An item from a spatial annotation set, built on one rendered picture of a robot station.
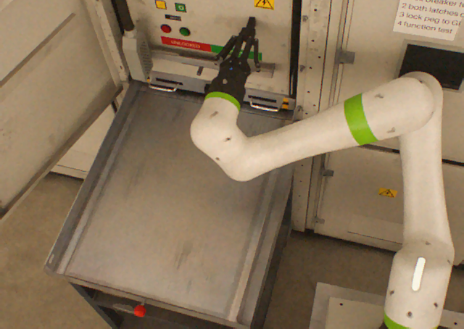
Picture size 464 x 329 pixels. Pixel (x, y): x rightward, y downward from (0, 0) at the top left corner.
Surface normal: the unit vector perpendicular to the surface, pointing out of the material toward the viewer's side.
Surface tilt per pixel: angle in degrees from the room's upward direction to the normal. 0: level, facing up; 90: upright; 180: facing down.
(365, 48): 90
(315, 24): 90
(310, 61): 90
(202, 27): 90
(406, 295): 54
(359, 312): 42
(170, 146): 0
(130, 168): 0
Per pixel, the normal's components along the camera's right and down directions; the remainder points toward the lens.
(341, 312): 0.08, -0.95
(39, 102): 0.84, 0.44
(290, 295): -0.07, -0.52
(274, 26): -0.28, 0.83
